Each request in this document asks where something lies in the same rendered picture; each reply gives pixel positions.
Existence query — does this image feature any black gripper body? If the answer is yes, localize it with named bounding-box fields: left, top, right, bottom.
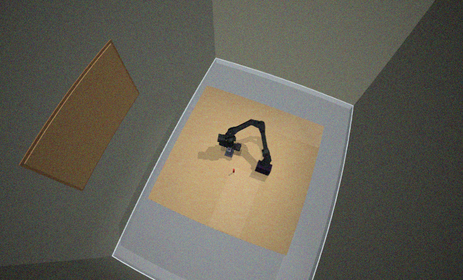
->
left=219, top=142, right=241, bottom=151

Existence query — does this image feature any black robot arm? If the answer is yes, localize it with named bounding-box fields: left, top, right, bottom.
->
left=218, top=119, right=271, bottom=168

